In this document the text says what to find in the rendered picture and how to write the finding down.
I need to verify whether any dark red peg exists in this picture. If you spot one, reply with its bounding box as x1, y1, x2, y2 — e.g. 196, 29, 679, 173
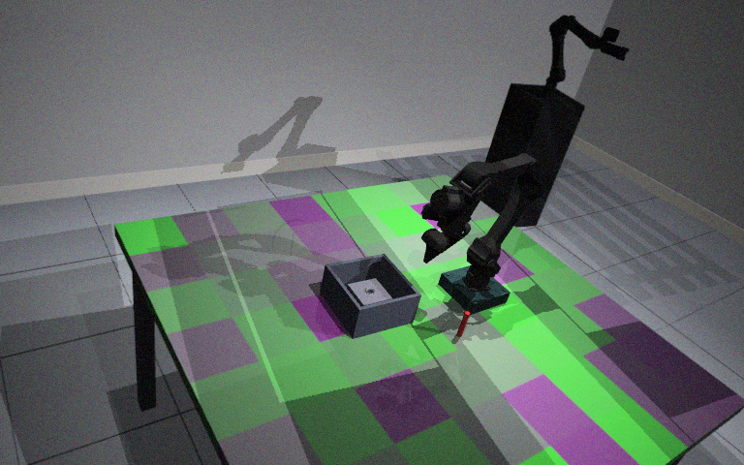
456, 311, 470, 337

